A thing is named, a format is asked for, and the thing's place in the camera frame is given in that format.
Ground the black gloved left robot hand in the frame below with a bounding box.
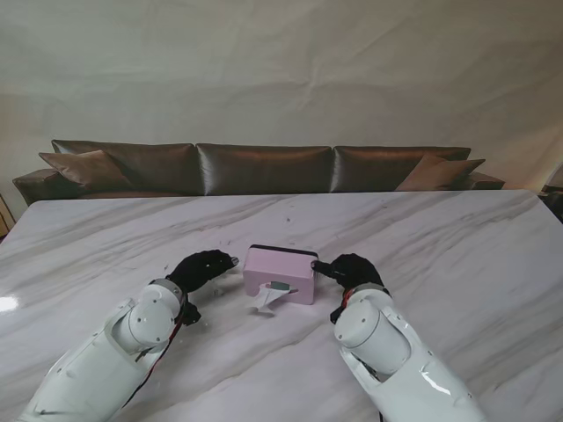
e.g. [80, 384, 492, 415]
[165, 249, 240, 295]

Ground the brown throw pillow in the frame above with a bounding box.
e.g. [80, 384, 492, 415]
[38, 149, 135, 189]
[395, 153, 486, 192]

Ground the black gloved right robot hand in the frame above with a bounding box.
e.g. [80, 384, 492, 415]
[310, 253, 384, 294]

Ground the brown leather sofa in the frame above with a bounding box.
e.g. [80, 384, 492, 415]
[11, 139, 506, 207]

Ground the white tissue sheet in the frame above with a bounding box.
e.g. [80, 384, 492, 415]
[245, 283, 300, 317]

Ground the wooden furniture piece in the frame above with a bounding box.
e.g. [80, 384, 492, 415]
[0, 191, 12, 236]

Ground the pink tissue box cover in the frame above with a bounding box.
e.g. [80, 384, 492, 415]
[241, 246, 317, 306]

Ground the dark furniture piece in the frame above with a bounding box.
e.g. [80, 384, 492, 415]
[538, 164, 563, 221]

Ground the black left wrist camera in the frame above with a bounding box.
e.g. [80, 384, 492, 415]
[182, 301, 202, 327]

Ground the brown sofa back cushion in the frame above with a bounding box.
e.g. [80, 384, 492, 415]
[333, 146, 472, 193]
[51, 139, 196, 195]
[195, 142, 333, 197]

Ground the red black left arm cable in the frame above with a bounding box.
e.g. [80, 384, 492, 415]
[118, 302, 188, 410]

